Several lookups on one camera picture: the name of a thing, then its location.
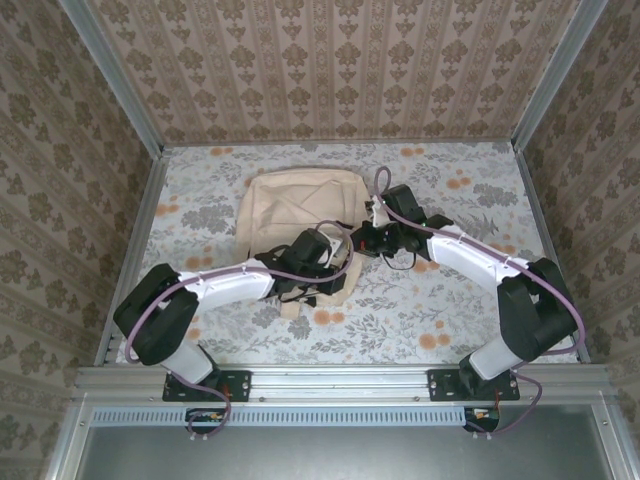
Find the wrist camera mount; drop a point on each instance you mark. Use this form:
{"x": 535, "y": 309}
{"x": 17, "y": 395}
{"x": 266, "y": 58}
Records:
{"x": 378, "y": 215}
{"x": 337, "y": 248}

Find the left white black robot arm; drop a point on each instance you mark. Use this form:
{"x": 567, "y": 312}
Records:
{"x": 225, "y": 287}

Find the beige fabric backpack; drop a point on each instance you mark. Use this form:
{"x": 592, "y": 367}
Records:
{"x": 280, "y": 200}

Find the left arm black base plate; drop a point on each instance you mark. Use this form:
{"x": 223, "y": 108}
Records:
{"x": 240, "y": 386}

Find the grey metal panel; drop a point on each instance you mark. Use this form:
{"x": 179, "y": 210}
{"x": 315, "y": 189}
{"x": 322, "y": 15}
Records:
{"x": 325, "y": 455}

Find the left aluminium side rail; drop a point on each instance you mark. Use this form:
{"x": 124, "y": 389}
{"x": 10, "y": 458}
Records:
{"x": 145, "y": 220}

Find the floral patterned table cover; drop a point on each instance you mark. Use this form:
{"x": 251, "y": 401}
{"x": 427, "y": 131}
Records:
{"x": 350, "y": 340}

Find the right aluminium side rail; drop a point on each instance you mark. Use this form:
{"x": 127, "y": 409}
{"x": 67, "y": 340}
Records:
{"x": 535, "y": 200}

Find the left aluminium corner post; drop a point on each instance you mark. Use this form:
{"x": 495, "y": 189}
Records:
{"x": 116, "y": 80}

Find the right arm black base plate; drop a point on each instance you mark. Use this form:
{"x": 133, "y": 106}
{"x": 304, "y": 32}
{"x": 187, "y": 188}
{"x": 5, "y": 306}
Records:
{"x": 440, "y": 385}

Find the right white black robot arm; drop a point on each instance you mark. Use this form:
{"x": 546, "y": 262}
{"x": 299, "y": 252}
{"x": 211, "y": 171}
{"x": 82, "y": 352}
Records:
{"x": 470, "y": 255}

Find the right aluminium corner post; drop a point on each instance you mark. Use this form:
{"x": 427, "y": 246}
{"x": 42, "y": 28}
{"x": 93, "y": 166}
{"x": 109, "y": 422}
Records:
{"x": 556, "y": 75}

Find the aluminium corner post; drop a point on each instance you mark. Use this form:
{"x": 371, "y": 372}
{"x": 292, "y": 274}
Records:
{"x": 116, "y": 80}
{"x": 556, "y": 75}

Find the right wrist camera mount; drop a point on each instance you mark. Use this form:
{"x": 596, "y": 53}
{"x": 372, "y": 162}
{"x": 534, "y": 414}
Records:
{"x": 378, "y": 215}

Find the aluminium front frame rail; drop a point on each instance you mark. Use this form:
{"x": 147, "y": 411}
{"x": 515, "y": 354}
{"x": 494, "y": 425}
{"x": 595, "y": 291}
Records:
{"x": 340, "y": 380}

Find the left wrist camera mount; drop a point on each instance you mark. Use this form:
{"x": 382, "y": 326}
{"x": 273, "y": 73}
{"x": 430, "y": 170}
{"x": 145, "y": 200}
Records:
{"x": 337, "y": 248}

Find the aluminium side rail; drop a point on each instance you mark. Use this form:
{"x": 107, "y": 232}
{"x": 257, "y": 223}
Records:
{"x": 535, "y": 200}
{"x": 145, "y": 220}

